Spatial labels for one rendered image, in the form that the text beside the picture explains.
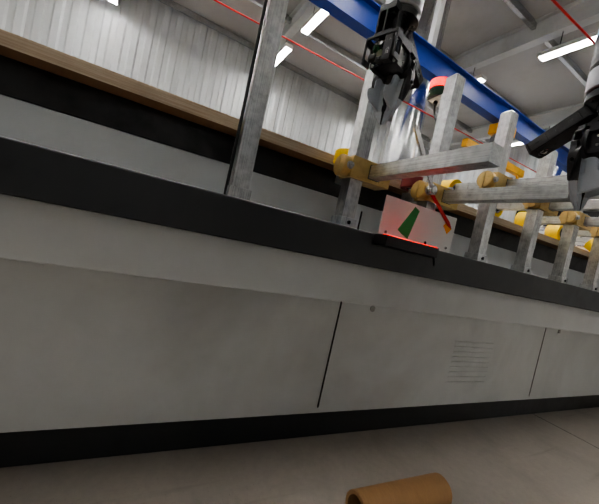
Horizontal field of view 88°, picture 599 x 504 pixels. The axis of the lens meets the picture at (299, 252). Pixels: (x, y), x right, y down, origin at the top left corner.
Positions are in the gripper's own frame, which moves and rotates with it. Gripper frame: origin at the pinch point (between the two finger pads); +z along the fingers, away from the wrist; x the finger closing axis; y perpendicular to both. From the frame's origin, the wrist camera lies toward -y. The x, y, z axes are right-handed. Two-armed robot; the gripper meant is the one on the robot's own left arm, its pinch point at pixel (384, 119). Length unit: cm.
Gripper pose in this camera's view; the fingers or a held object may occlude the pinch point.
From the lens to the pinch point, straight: 72.7
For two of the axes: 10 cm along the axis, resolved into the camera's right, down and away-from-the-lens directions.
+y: -6.8, -1.2, -7.2
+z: -2.1, 9.8, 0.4
